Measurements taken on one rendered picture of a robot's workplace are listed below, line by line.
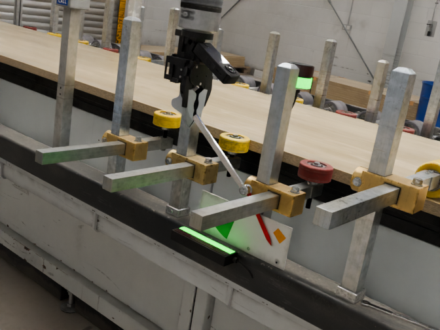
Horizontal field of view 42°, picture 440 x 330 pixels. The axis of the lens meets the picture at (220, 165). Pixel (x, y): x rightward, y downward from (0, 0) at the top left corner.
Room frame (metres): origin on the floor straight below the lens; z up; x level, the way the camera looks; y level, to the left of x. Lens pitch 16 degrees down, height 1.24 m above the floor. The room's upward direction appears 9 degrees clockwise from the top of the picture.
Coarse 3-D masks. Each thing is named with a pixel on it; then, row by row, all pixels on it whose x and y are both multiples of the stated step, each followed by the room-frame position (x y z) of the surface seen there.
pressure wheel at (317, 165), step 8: (304, 160) 1.34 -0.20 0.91; (312, 160) 1.35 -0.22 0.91; (304, 168) 1.30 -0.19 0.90; (312, 168) 1.29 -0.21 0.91; (320, 168) 1.29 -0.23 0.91; (328, 168) 1.30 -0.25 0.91; (304, 176) 1.30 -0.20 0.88; (312, 176) 1.29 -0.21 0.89; (320, 176) 1.29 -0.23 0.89; (328, 176) 1.30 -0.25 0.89
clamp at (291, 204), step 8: (256, 184) 1.23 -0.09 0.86; (264, 184) 1.22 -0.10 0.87; (272, 184) 1.23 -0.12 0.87; (280, 184) 1.24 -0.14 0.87; (256, 192) 1.23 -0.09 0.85; (280, 192) 1.19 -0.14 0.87; (288, 192) 1.18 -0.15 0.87; (304, 192) 1.20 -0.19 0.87; (280, 200) 1.19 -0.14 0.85; (288, 200) 1.17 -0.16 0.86; (296, 200) 1.18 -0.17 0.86; (280, 208) 1.18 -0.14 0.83; (288, 208) 1.17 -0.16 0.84; (296, 208) 1.18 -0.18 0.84; (288, 216) 1.17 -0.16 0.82
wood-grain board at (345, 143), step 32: (0, 32) 3.02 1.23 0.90; (32, 32) 3.27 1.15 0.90; (32, 64) 2.15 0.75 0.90; (96, 64) 2.42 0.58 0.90; (160, 96) 1.92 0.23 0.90; (224, 96) 2.13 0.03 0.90; (256, 96) 2.26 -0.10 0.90; (224, 128) 1.58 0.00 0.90; (256, 128) 1.65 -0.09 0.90; (288, 128) 1.73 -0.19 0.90; (320, 128) 1.81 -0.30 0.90; (352, 128) 1.90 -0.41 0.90; (288, 160) 1.42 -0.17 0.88; (320, 160) 1.39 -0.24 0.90; (352, 160) 1.45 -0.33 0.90; (416, 160) 1.57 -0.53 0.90
